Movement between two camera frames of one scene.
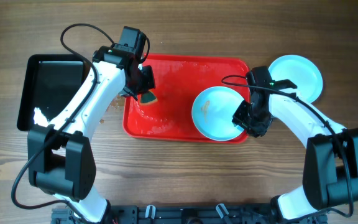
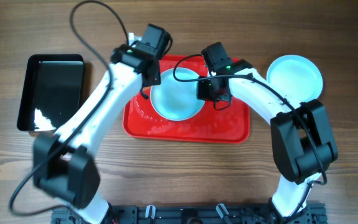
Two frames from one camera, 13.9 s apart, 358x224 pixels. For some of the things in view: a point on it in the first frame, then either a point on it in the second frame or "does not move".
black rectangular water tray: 48,82 does not move
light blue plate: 213,111 to 177,101
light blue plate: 301,73 does not move
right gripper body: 257,121 to 207,91
